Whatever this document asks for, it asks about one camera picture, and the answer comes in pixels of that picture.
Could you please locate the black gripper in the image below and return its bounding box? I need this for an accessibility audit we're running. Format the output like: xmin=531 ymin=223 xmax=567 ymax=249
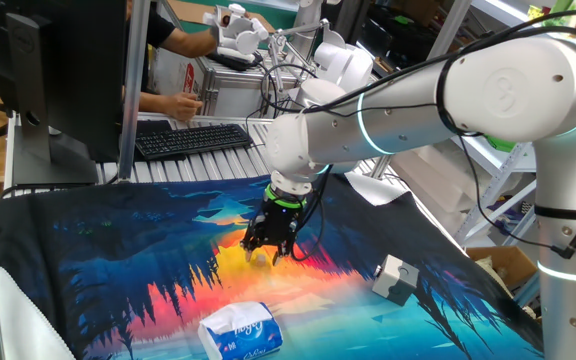
xmin=240 ymin=197 xmax=307 ymax=267

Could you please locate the person right forearm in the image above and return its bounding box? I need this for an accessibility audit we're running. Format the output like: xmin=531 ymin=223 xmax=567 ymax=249
xmin=137 ymin=91 xmax=179 ymax=115

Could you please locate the person left forearm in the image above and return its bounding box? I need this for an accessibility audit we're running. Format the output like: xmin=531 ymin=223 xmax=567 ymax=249
xmin=160 ymin=27 xmax=219 ymax=59

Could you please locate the person right hand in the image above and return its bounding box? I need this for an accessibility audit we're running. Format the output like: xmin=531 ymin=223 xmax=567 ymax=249
xmin=162 ymin=92 xmax=204 ymax=122

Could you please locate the blue white tissue pack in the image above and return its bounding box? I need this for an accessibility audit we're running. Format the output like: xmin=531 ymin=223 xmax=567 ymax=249
xmin=197 ymin=300 xmax=284 ymax=360

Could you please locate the colourful landscape print mat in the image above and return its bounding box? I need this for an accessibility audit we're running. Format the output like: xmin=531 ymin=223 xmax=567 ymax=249
xmin=0 ymin=172 xmax=544 ymax=360

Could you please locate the black keyboard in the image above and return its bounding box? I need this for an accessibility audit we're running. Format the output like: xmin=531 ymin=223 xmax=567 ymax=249
xmin=134 ymin=123 xmax=254 ymax=161

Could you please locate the grey red button box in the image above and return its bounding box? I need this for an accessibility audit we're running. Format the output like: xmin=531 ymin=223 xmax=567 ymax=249
xmin=371 ymin=254 xmax=420 ymax=307

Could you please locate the silver aluminium case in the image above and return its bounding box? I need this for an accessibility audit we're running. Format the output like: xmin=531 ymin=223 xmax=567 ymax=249
xmin=198 ymin=54 xmax=299 ymax=119

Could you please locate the white foam packaging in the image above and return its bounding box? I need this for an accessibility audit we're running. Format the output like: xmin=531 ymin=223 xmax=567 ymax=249
xmin=390 ymin=144 xmax=469 ymax=236

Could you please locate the white carton red print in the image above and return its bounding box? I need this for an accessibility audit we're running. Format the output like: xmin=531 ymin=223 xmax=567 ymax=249
xmin=152 ymin=47 xmax=203 ymax=96

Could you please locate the white haptic control device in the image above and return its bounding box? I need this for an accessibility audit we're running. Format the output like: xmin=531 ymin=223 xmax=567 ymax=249
xmin=202 ymin=3 xmax=375 ymax=121

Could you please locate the white background robot column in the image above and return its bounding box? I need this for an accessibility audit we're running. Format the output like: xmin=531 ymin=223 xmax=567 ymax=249
xmin=292 ymin=0 xmax=324 ymax=56

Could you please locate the brown cardboard box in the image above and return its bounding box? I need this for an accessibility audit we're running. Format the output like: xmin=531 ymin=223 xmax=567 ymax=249
xmin=465 ymin=244 xmax=542 ymax=321

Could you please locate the person torso black shirt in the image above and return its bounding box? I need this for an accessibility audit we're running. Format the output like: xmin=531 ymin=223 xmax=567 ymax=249
xmin=125 ymin=0 xmax=177 ymax=94

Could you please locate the black Dell monitor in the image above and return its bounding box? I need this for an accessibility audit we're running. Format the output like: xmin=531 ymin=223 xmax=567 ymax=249
xmin=0 ymin=0 xmax=127 ymax=187

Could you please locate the white metal shelf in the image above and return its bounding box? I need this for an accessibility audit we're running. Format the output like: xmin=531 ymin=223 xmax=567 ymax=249
xmin=427 ymin=0 xmax=576 ymax=246

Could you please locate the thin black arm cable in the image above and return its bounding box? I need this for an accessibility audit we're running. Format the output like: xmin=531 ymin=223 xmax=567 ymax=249
xmin=245 ymin=62 xmax=439 ymax=263

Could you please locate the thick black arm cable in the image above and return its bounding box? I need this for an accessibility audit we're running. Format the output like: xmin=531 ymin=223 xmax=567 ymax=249
xmin=302 ymin=9 xmax=576 ymax=261

